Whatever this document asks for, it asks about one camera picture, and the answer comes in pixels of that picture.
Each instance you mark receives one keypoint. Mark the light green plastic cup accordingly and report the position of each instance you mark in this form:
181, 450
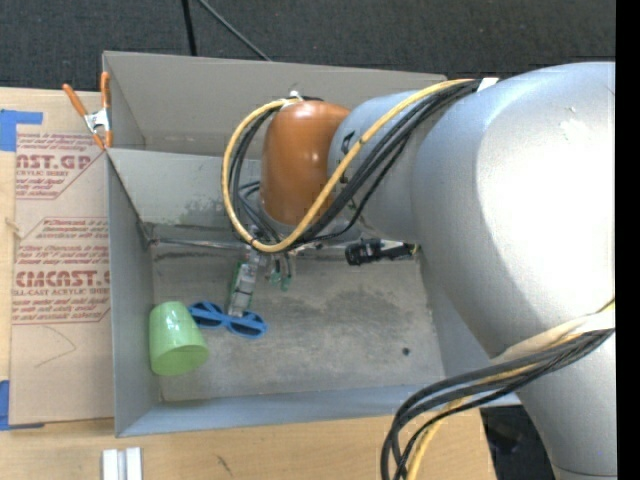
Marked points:
175, 340

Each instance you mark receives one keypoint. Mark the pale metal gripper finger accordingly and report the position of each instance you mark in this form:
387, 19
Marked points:
246, 288
235, 280

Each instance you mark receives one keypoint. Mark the black cylinder on white bracket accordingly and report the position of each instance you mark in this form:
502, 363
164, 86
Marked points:
364, 251

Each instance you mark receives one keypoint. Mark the brown cardboard board red print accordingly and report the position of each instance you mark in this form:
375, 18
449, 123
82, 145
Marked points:
60, 348

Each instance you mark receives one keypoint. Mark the blue sunglasses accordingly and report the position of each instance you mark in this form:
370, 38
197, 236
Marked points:
240, 324

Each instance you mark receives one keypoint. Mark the grey metal bin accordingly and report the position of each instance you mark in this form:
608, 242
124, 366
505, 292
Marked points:
320, 348

